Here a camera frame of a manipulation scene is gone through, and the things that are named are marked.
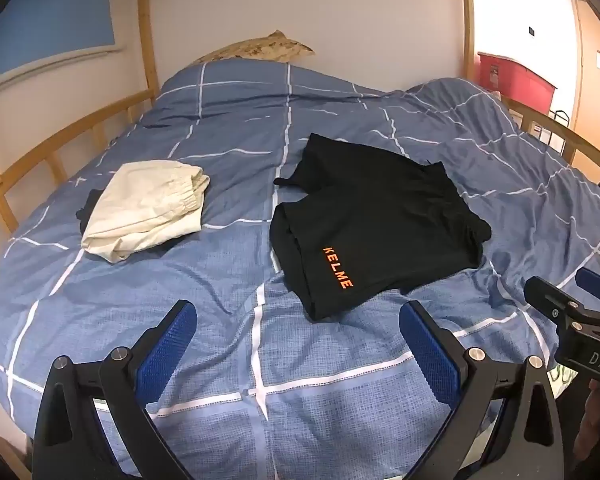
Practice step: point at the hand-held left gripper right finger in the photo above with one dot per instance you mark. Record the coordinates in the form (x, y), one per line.
(425, 350)

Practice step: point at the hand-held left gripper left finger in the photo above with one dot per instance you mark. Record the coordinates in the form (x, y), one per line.
(170, 345)

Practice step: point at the black pants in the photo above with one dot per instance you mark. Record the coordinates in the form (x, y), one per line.
(380, 220)

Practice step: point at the cream pants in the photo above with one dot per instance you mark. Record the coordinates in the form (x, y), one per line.
(140, 205)

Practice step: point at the person's right hand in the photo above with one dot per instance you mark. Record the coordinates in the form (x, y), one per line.
(589, 420)

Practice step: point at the blue checked blanket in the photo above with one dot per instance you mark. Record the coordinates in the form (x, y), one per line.
(305, 385)

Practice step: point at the dark folded garment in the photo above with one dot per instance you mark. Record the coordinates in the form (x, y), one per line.
(87, 207)

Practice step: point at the wooden door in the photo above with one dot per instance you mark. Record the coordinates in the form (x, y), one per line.
(587, 90)

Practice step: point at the red storage box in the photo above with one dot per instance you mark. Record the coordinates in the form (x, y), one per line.
(517, 80)

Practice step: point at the beige patterned pillow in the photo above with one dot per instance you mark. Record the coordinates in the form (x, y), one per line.
(260, 50)

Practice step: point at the blue window blind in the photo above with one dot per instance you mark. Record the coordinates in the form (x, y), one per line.
(55, 15)

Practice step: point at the wooden bed frame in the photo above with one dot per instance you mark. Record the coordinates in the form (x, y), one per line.
(147, 35)

